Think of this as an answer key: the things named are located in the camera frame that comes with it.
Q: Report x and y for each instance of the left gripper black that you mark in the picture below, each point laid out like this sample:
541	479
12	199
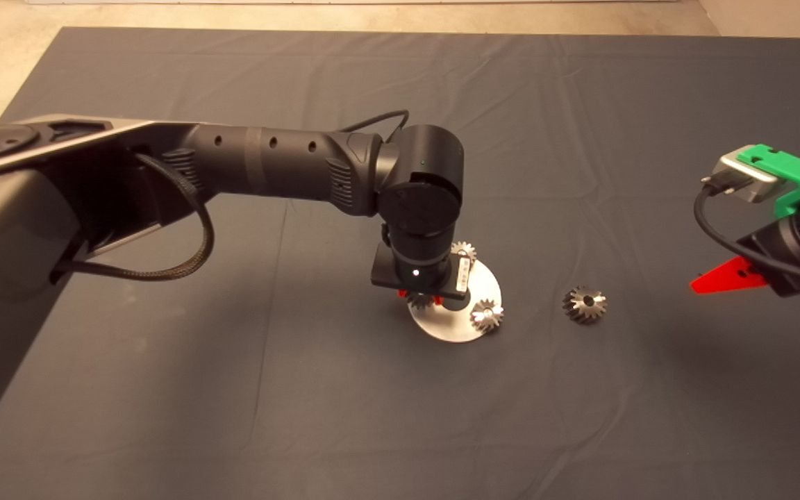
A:
462	274

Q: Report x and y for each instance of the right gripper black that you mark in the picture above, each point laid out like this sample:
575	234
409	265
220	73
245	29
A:
782	274

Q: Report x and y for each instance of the small steel bevel gear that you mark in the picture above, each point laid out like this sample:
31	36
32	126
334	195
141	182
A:
487	316
419	301
464	250

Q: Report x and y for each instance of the large steel bevel gear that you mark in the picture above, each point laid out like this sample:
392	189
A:
584	304

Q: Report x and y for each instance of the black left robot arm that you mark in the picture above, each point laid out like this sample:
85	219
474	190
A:
268	163

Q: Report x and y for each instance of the round metal plate with pins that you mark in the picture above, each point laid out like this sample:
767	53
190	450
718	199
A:
452	328

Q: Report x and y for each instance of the dark grey table cloth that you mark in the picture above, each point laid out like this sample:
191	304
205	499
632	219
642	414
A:
580	104

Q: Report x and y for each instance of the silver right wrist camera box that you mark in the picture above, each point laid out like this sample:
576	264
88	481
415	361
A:
744	173

